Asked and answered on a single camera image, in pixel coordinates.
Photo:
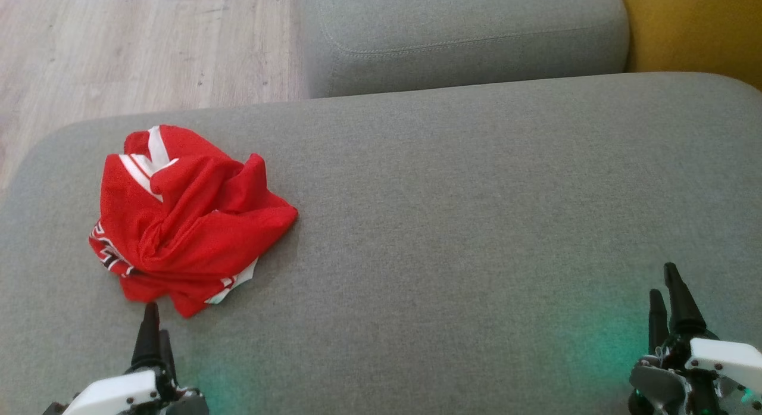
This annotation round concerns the large grey sofa seat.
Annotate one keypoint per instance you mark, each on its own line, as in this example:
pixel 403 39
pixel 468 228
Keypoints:
pixel 476 236

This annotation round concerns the grey sofa seat cushion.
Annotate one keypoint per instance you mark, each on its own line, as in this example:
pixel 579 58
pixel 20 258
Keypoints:
pixel 464 40

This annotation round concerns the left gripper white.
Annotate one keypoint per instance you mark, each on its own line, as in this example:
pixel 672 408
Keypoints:
pixel 113 394

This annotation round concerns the large yellow sofa back cushion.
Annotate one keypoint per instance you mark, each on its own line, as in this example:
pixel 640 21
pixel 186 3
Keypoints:
pixel 696 28

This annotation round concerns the red jersey white trim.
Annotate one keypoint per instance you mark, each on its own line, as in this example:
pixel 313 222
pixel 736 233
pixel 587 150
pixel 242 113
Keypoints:
pixel 208 248

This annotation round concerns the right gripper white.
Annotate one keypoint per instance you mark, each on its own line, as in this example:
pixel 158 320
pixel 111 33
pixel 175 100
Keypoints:
pixel 723 358

